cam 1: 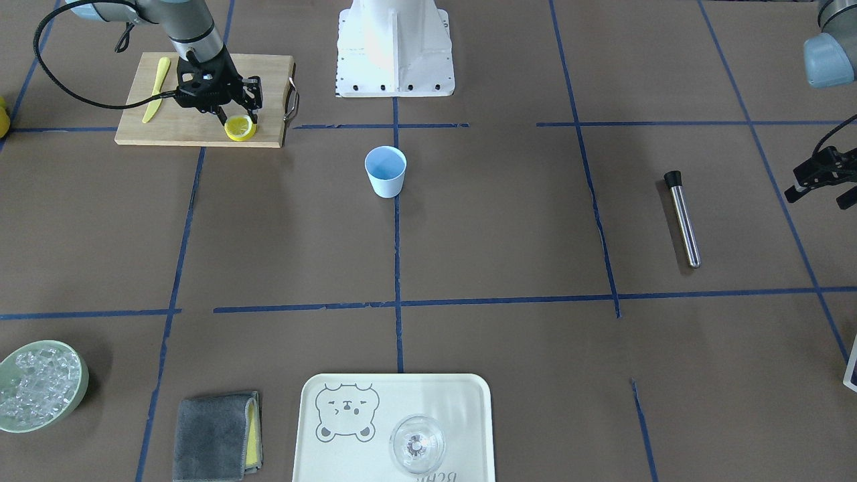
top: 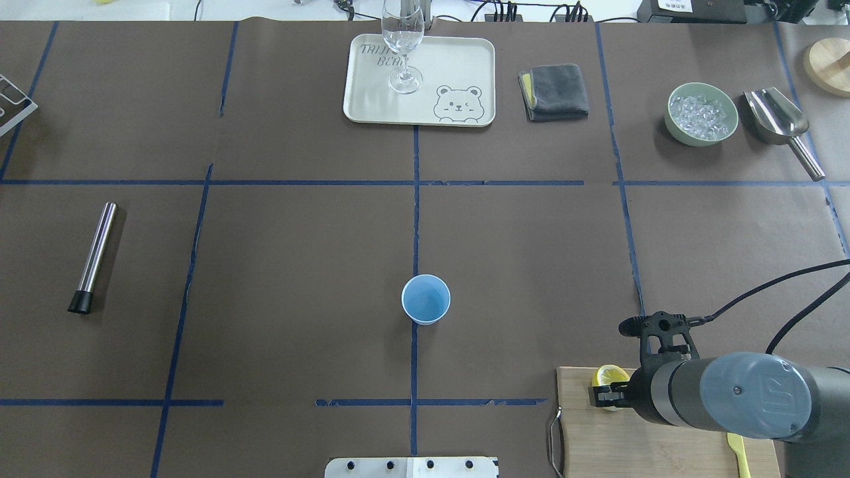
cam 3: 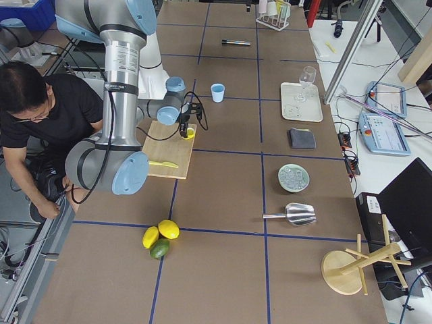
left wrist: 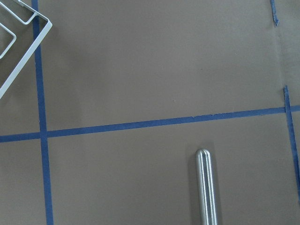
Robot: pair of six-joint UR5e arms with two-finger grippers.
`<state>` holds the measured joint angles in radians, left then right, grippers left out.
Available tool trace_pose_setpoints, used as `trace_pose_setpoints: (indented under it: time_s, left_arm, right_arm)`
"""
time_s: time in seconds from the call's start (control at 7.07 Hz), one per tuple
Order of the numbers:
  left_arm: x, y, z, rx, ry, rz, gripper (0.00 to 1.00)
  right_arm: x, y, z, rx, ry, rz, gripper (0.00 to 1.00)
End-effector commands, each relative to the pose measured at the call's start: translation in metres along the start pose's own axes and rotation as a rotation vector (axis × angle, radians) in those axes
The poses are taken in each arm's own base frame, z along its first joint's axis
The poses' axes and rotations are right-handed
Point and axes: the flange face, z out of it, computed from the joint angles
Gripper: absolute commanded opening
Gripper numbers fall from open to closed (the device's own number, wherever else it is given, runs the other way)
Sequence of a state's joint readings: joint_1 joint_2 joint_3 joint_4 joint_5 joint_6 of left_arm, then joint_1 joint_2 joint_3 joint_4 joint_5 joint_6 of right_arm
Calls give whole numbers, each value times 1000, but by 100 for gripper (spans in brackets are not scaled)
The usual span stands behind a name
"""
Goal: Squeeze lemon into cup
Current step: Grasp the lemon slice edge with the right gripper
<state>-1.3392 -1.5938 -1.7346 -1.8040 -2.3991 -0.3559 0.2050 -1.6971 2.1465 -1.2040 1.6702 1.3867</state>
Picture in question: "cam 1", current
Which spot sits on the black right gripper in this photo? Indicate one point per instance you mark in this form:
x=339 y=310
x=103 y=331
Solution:
x=229 y=77

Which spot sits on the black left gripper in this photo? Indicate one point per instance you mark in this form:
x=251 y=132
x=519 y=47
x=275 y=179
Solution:
x=827 y=169

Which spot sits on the yellow lemon slice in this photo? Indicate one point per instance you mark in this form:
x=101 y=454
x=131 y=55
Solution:
x=240 y=127

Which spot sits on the steel muddler black tip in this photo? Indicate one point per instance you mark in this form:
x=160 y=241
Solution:
x=674 y=183

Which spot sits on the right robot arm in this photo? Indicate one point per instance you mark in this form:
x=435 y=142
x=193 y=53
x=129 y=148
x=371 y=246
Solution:
x=188 y=24

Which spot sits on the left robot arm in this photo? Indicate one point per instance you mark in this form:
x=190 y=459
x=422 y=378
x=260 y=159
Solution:
x=830 y=60

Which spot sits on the light blue cup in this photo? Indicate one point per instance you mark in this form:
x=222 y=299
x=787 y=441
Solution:
x=385 y=167

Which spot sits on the whole yellow lemon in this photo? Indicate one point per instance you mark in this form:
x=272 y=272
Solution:
x=5 y=120

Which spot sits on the wooden cutting board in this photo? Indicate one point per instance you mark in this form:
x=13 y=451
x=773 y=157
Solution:
x=179 y=123

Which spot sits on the yellow plastic knife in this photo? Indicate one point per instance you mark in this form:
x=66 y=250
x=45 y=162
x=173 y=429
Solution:
x=161 y=72

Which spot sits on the grey folded cloth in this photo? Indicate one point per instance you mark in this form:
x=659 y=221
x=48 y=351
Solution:
x=218 y=438

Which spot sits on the white bear tray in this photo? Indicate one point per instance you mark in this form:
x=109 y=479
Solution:
x=346 y=420

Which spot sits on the green bowl of ice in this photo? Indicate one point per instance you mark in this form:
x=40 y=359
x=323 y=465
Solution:
x=41 y=384

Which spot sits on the clear wine glass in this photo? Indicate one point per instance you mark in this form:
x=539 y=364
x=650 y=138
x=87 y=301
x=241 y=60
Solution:
x=417 y=445

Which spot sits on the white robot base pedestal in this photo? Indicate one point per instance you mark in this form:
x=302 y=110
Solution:
x=388 y=49

